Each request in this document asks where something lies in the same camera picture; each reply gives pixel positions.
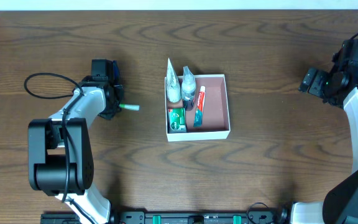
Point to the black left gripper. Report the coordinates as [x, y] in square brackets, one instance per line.
[112, 104]

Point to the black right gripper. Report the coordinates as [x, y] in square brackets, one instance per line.
[309, 82]

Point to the green white toothbrush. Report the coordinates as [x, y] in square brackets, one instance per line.
[129, 107]

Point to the white conditioner tube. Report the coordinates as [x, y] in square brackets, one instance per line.
[172, 84]

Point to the green white soap packet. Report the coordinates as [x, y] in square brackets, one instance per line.
[176, 120]

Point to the clear spray bottle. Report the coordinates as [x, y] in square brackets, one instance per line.
[188, 88]

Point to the green red toothpaste tube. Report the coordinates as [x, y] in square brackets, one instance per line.
[199, 107]

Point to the blue disposable razor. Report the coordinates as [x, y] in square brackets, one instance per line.
[116, 73]

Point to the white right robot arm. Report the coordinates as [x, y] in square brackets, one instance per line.
[341, 203]

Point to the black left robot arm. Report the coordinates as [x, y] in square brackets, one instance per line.
[59, 151]

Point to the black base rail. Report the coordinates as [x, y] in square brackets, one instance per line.
[259, 215]

